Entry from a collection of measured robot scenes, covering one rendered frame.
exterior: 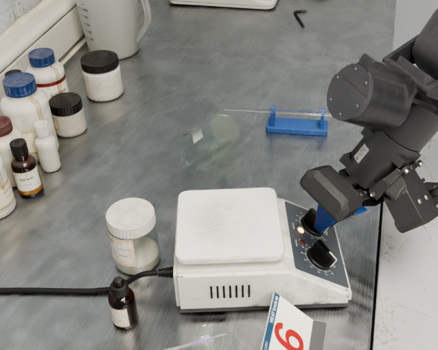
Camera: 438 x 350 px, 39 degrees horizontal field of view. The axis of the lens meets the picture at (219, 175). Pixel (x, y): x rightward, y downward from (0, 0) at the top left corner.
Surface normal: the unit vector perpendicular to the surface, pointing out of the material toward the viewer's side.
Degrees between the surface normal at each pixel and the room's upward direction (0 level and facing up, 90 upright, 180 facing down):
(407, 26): 90
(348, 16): 0
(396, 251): 0
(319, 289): 90
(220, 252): 0
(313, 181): 69
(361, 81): 62
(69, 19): 90
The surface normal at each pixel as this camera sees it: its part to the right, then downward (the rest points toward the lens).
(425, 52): -0.91, 0.06
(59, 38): 0.97, 0.12
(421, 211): 0.66, -0.41
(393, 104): 0.47, 0.26
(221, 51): -0.04, -0.79
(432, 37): -0.80, -0.22
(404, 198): -0.62, 0.19
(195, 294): 0.02, 0.61
